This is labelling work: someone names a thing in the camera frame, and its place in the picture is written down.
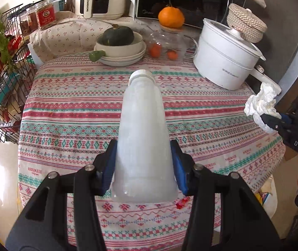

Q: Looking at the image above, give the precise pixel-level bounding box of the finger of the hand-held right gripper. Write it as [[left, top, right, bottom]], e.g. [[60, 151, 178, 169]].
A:
[[280, 112, 298, 126], [259, 112, 287, 137]]

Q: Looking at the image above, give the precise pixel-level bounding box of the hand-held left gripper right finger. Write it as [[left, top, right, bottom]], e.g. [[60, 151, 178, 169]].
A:
[[170, 140, 282, 251]]

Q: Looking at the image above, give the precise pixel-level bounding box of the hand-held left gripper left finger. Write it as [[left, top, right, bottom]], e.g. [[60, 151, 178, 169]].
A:
[[5, 139, 118, 251]]

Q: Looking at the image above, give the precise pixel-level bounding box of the white tissue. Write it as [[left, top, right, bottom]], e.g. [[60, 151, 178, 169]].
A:
[[244, 82, 283, 134]]

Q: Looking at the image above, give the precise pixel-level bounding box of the frosted white plastic bottle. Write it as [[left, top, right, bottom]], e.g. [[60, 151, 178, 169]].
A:
[[111, 69, 179, 204]]

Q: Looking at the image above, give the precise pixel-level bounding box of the white waste bin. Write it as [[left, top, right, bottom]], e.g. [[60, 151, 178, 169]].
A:
[[253, 176, 279, 218]]

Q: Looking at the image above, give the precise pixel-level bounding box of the small red wrapper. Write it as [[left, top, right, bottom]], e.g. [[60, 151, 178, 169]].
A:
[[175, 198, 189, 210]]

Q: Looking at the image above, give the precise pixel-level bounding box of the grey refrigerator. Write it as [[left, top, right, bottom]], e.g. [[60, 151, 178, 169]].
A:
[[250, 0, 298, 105]]

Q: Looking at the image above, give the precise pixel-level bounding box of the patterned tablecloth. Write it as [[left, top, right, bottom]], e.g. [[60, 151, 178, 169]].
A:
[[18, 50, 287, 249]]

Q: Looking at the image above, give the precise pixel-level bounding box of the white electric pot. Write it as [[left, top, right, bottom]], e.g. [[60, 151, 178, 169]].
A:
[[192, 18, 282, 95]]

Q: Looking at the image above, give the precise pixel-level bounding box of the glass pot lid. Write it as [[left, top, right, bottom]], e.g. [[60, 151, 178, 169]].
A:
[[203, 18, 267, 61]]

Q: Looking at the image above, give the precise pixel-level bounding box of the woven lidded basket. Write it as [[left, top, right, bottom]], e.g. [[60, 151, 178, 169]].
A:
[[227, 3, 268, 44]]

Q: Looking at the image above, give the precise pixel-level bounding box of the cream plate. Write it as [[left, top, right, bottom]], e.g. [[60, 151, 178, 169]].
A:
[[99, 49, 146, 67], [98, 41, 147, 63]]

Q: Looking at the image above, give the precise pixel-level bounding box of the glass teapot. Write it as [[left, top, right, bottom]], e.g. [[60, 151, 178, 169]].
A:
[[145, 27, 200, 61]]

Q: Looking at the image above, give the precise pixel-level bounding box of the green pumpkin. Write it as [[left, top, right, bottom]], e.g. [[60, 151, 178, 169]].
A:
[[98, 24, 135, 46]]

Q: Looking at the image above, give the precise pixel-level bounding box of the white floral cloth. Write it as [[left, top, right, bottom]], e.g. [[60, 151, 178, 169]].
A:
[[28, 14, 165, 64]]

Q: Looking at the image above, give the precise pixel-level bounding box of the large orange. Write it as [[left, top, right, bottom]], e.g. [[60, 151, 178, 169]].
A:
[[158, 0, 185, 29]]

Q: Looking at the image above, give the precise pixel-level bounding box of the red label spice jar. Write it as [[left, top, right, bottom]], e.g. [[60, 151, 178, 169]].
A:
[[35, 0, 56, 31]]

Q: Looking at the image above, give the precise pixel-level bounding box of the glass spice jar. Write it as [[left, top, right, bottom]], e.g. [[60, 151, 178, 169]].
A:
[[26, 5, 38, 32], [19, 12, 29, 35]]

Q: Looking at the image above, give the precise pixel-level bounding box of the white blue paper carton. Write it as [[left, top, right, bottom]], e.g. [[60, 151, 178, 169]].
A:
[[52, 0, 67, 12]]

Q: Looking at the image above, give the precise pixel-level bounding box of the cream bowl with green handle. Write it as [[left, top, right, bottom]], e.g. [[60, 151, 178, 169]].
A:
[[88, 31, 144, 62]]

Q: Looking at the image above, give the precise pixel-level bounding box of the black wire rack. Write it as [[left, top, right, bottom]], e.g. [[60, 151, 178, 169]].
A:
[[0, 3, 39, 145]]

